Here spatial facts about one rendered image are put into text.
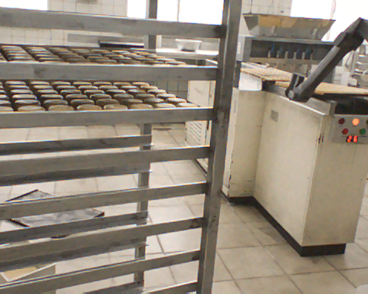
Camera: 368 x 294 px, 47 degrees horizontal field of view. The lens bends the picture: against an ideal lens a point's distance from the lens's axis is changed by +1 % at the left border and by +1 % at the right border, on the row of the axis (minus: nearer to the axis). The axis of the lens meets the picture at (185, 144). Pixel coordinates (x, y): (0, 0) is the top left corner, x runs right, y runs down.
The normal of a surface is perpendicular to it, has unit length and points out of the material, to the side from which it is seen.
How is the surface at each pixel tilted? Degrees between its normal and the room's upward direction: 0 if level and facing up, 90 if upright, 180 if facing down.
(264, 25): 115
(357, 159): 90
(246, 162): 90
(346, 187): 90
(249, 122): 90
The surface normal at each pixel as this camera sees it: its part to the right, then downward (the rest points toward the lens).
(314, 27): 0.19, 0.67
